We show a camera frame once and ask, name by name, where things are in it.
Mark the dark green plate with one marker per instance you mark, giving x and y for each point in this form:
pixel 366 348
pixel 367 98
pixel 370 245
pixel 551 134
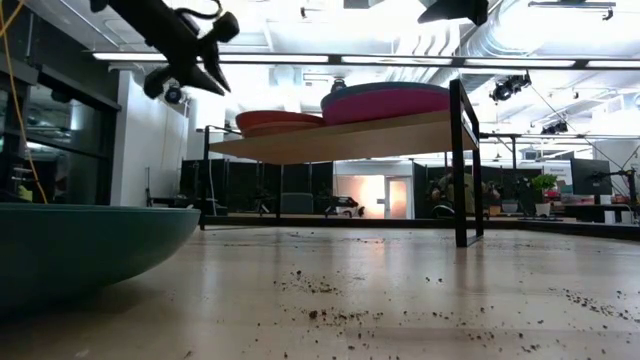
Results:
pixel 75 250

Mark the magenta plate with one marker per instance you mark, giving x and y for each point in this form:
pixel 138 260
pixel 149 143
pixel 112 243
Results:
pixel 385 107

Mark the black aluminium table frame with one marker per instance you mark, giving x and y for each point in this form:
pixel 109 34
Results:
pixel 350 221

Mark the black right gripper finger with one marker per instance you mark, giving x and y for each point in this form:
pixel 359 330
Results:
pixel 450 9

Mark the white wheeled robot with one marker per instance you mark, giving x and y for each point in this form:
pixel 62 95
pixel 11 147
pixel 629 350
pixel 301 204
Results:
pixel 345 207

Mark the green potted plant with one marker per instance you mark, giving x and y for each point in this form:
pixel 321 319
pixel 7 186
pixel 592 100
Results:
pixel 544 187

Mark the black monitor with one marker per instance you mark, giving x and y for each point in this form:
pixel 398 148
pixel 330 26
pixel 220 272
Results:
pixel 590 177

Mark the black ceiling spotlight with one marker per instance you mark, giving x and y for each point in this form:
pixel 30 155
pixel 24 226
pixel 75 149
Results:
pixel 173 95
pixel 339 85
pixel 510 87

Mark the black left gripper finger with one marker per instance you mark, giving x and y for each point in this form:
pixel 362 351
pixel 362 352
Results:
pixel 216 65
pixel 197 79

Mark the wooden shelf with black legs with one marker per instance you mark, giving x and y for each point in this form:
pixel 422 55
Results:
pixel 350 140

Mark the red plate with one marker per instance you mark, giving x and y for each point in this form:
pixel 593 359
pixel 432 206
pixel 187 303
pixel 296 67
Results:
pixel 275 119

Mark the person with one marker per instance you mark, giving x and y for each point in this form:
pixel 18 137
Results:
pixel 447 195

